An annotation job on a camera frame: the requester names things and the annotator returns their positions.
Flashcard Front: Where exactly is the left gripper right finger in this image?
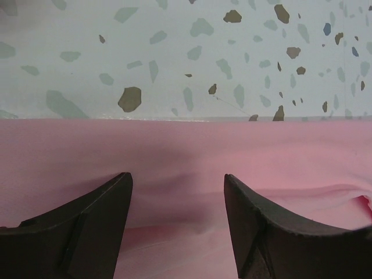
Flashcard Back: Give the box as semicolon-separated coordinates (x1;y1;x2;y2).
224;174;371;279

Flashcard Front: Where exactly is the pink t shirt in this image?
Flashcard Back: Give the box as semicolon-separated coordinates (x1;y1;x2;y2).
1;119;371;278

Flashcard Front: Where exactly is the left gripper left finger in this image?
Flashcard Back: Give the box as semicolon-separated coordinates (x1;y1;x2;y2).
1;173;133;278

